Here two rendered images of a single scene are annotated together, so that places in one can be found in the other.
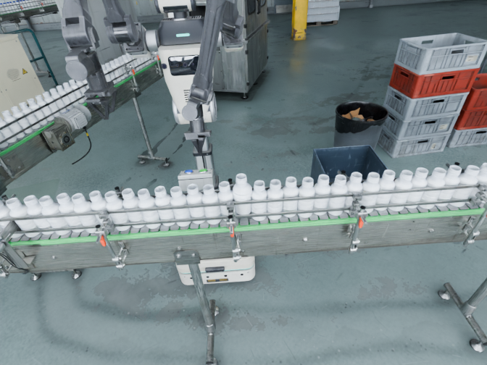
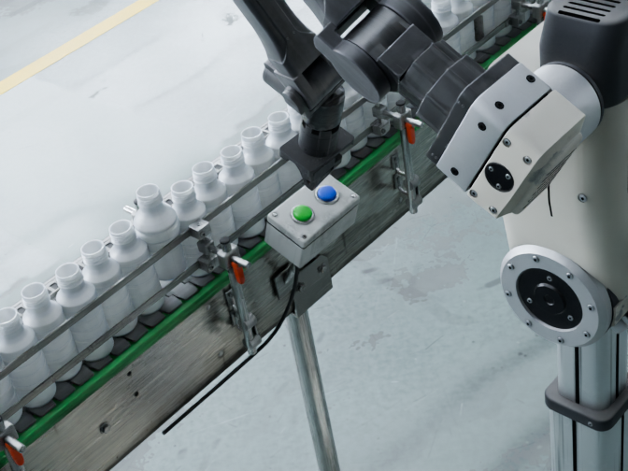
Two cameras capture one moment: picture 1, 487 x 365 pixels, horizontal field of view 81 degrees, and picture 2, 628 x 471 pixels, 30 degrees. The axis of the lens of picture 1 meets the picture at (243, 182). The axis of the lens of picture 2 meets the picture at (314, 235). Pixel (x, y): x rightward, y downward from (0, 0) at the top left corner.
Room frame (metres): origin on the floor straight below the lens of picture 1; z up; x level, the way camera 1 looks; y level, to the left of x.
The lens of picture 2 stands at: (2.07, -0.84, 2.21)
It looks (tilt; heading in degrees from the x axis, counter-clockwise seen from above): 37 degrees down; 138
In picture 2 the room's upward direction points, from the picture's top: 11 degrees counter-clockwise
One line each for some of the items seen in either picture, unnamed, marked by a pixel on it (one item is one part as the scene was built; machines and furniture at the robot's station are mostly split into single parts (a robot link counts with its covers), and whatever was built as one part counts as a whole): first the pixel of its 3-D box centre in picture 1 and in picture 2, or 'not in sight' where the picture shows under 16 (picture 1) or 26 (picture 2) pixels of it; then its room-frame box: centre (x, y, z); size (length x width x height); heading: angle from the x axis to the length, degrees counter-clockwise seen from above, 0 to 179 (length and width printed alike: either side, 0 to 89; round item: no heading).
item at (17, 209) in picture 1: (24, 217); (458, 22); (0.79, 0.82, 1.08); 0.06 x 0.06 x 0.17
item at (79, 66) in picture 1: (80, 53); not in sight; (0.90, 0.44, 1.60); 0.12 x 0.09 x 0.12; 0
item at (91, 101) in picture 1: (103, 104); not in sight; (0.92, 0.45, 1.44); 0.07 x 0.07 x 0.09; 0
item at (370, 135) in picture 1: (354, 141); not in sight; (2.39, -1.12, 0.32); 0.45 x 0.45 x 0.64
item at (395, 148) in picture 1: (409, 137); not in sight; (2.73, -1.90, 0.11); 0.61 x 0.41 x 0.22; 96
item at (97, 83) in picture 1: (96, 81); not in sight; (0.94, 0.45, 1.51); 0.10 x 0.07 x 0.07; 0
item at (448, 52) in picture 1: (438, 53); not in sight; (2.73, -1.90, 1.00); 0.61 x 0.41 x 0.22; 97
